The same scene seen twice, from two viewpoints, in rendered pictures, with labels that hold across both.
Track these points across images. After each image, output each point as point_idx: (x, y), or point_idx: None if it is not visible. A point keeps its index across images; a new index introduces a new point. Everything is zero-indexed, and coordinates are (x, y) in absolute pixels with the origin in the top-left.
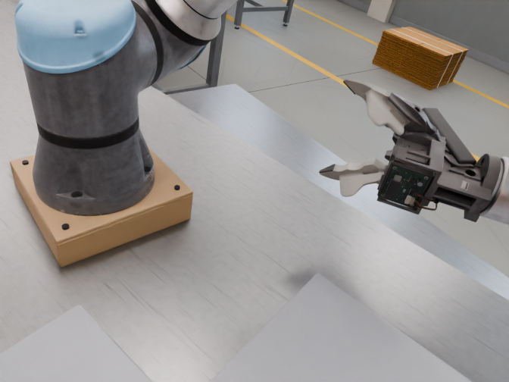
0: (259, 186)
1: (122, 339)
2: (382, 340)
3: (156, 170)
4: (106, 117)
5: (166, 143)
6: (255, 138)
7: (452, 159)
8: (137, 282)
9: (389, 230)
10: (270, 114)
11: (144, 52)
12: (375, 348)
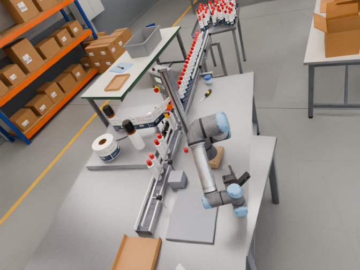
0: (237, 169)
1: (191, 178)
2: None
3: (216, 156)
4: None
5: (233, 150)
6: (254, 157)
7: (233, 182)
8: None
9: (248, 194)
10: (269, 152)
11: (207, 140)
12: None
